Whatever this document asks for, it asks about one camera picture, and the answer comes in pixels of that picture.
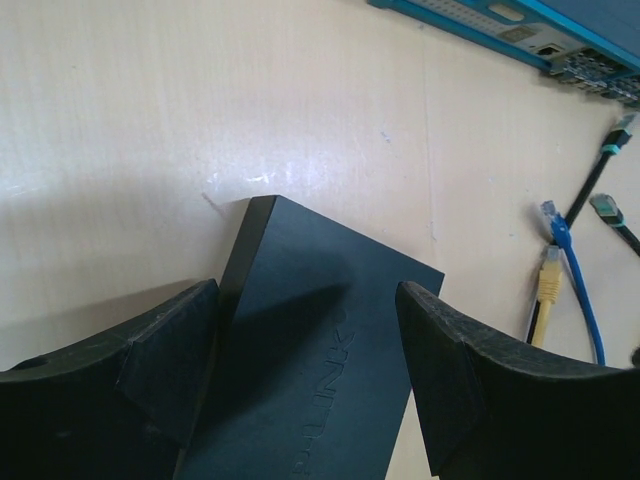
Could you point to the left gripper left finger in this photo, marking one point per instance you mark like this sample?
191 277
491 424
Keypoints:
121 404

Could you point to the small black network switch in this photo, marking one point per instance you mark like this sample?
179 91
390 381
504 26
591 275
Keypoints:
311 380

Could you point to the large teal network switch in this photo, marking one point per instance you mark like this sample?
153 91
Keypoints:
590 45

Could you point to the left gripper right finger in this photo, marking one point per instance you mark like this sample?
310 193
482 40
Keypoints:
493 407

